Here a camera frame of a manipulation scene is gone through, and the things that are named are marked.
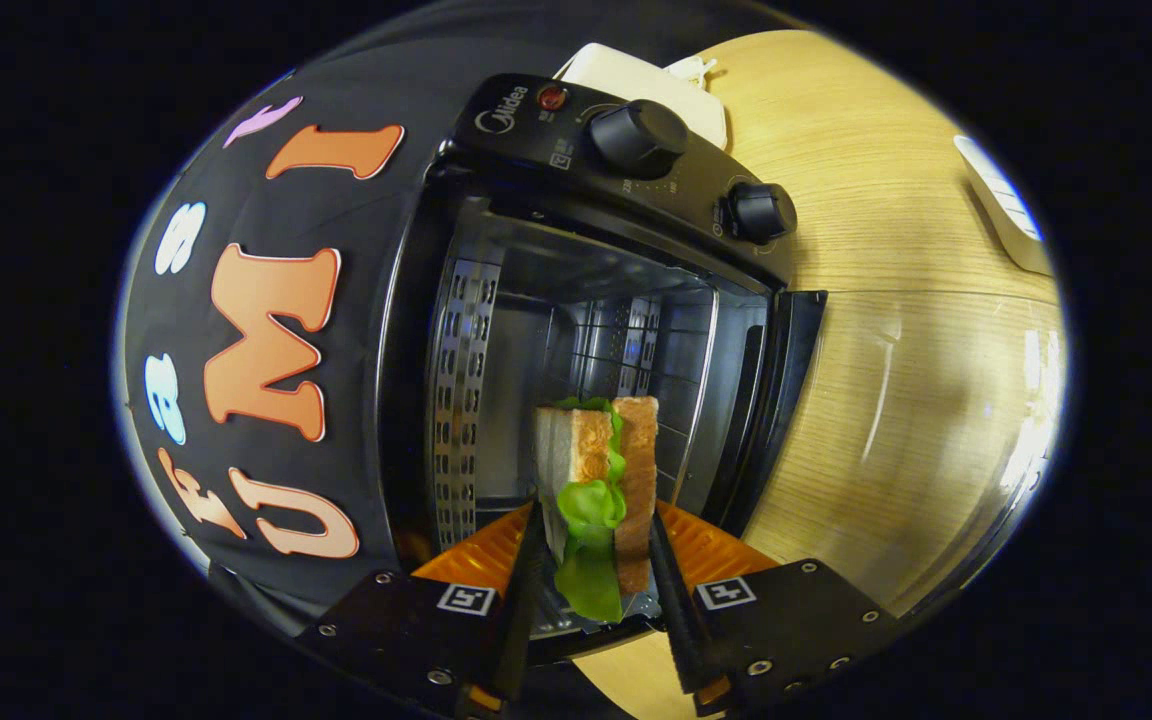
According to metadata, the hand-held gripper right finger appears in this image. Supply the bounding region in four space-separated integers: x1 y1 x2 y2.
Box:
646 500 899 716

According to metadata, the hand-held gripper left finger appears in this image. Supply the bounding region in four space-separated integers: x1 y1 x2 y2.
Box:
298 500 549 719

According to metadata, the lettuce sandwich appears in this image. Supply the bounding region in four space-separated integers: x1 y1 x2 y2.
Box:
534 395 660 623

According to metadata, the black toaster oven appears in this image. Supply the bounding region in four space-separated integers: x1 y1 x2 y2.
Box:
376 72 1069 666

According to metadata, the white pop-up toaster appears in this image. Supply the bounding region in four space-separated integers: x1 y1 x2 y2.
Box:
556 42 729 151

